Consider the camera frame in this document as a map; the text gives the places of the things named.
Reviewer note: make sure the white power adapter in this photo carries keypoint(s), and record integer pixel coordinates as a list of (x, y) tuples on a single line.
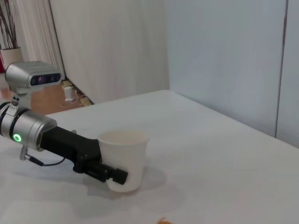
[(70, 93)]

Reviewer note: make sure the white floor vase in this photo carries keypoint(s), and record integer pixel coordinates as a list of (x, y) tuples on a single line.
[(11, 57)]

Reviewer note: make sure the dry brown twigs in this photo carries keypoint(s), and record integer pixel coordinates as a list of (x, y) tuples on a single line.
[(9, 28)]

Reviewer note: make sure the red object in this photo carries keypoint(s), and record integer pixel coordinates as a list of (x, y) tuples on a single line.
[(1, 63)]

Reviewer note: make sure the white paper cup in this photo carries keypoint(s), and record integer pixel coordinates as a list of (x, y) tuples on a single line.
[(126, 161)]

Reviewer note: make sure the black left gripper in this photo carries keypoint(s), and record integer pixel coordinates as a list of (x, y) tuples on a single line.
[(67, 144)]

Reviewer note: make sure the white pleated curtain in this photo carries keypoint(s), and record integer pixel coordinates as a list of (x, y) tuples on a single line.
[(39, 35)]

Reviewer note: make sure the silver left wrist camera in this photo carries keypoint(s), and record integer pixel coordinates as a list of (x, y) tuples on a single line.
[(23, 74)]

